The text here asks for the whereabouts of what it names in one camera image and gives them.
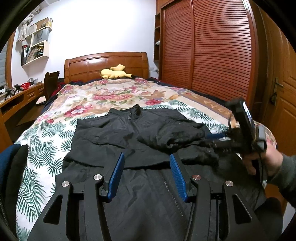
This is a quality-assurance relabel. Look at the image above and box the black zip jacket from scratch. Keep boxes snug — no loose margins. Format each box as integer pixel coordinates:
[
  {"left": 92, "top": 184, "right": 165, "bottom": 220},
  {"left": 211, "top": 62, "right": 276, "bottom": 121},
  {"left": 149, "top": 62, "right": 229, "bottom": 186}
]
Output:
[{"left": 56, "top": 105, "right": 263, "bottom": 240}]

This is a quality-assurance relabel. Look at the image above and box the grey right sleeve forearm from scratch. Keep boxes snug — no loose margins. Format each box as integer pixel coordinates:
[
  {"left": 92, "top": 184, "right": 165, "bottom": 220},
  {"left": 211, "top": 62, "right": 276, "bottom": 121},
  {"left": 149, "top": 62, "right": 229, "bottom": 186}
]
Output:
[{"left": 268, "top": 154, "right": 296, "bottom": 208}]

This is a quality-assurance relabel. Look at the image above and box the person's right hand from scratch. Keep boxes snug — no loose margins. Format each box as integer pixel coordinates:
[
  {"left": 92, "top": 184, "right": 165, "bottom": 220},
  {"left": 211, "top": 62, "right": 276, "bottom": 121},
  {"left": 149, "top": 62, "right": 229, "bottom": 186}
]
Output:
[{"left": 242, "top": 142, "right": 283, "bottom": 177}]

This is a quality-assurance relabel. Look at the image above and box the phone mounted on gripper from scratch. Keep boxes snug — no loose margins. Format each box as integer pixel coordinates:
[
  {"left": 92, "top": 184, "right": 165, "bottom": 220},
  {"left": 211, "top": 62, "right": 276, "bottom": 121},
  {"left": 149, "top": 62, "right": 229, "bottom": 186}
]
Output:
[{"left": 225, "top": 98, "right": 256, "bottom": 143}]

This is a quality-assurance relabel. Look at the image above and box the wooden room door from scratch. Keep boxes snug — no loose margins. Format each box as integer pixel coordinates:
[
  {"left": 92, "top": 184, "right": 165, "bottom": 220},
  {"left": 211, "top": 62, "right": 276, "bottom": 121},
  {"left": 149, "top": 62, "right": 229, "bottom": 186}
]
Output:
[{"left": 259, "top": 9, "right": 295, "bottom": 156}]

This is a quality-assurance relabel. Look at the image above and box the floral and leaf bedspread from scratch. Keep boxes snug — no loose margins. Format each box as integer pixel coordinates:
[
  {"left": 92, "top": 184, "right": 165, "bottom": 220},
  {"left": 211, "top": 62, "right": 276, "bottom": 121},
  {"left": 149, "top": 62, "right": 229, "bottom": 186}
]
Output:
[{"left": 14, "top": 77, "right": 277, "bottom": 241}]

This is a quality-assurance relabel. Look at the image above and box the brown louvred wardrobe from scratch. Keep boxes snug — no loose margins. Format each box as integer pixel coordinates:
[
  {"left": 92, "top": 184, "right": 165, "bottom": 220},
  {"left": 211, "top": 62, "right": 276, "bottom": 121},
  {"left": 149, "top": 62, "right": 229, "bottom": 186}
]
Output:
[{"left": 154, "top": 1, "right": 264, "bottom": 111}]

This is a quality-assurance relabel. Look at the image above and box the yellow plush toy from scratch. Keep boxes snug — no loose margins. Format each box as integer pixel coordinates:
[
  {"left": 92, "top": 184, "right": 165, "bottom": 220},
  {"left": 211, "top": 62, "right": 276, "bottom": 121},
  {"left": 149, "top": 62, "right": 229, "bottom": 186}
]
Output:
[{"left": 100, "top": 64, "right": 132, "bottom": 79}]

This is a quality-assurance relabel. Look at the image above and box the wooden desk cabinet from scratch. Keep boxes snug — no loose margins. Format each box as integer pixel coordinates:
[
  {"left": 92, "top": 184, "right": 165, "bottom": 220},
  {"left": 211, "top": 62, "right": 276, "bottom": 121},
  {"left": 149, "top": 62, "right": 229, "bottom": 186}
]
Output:
[{"left": 0, "top": 83, "right": 44, "bottom": 151}]

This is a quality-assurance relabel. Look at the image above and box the wooden bed headboard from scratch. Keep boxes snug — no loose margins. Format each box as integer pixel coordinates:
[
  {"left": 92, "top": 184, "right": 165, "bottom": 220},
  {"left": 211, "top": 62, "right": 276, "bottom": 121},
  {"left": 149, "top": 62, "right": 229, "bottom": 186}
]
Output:
[{"left": 64, "top": 52, "right": 149, "bottom": 83}]

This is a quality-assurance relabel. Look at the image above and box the small black tripod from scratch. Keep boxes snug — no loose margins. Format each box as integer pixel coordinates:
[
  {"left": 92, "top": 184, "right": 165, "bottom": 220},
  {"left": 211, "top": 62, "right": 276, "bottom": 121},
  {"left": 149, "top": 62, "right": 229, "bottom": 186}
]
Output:
[{"left": 4, "top": 84, "right": 24, "bottom": 100}]

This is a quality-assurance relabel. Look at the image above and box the red basket on desk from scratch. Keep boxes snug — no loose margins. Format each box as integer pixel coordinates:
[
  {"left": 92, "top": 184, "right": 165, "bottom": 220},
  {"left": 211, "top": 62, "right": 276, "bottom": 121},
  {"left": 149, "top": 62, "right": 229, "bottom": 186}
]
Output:
[{"left": 21, "top": 82, "right": 31, "bottom": 90}]

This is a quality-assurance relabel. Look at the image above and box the dark wooden chair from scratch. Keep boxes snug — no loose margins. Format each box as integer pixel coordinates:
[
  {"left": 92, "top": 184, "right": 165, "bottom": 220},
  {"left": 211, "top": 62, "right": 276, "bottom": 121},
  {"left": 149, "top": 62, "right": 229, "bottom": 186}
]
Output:
[{"left": 44, "top": 71, "right": 60, "bottom": 100}]

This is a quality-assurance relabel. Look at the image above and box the grey window blind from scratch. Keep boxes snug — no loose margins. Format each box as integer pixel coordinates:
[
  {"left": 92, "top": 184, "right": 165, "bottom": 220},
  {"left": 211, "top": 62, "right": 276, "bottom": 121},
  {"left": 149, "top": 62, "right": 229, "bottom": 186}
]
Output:
[{"left": 0, "top": 43, "right": 8, "bottom": 89}]

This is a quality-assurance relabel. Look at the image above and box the tied white curtain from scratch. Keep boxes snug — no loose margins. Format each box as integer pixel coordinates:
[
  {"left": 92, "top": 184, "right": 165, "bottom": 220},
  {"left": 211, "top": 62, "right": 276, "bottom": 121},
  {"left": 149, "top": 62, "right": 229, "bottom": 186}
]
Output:
[{"left": 16, "top": 13, "right": 34, "bottom": 43}]

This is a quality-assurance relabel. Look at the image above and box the brass door handle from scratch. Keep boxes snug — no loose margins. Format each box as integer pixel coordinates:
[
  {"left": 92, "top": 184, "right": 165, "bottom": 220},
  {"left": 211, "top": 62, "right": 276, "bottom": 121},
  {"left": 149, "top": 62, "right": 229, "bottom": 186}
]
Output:
[{"left": 269, "top": 77, "right": 284, "bottom": 106}]

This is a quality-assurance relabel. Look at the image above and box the white wall shelf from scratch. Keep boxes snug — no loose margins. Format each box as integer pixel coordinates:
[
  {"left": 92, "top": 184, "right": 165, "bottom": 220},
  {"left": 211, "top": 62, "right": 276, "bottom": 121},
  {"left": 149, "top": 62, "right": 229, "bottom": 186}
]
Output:
[{"left": 21, "top": 18, "right": 53, "bottom": 66}]

